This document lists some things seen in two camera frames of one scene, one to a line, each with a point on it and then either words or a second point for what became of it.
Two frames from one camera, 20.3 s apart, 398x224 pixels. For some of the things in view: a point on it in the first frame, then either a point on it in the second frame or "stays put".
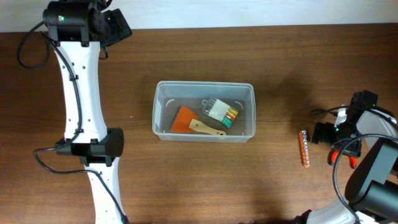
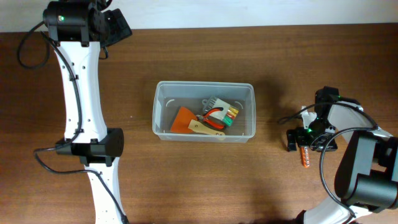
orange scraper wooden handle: [185, 122] stays put
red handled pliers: [333, 155] to [204, 119]
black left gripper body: [119, 29] stays put
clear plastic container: [168, 95] stays put
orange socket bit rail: [304, 148] stays put
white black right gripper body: [334, 136] to [314, 137]
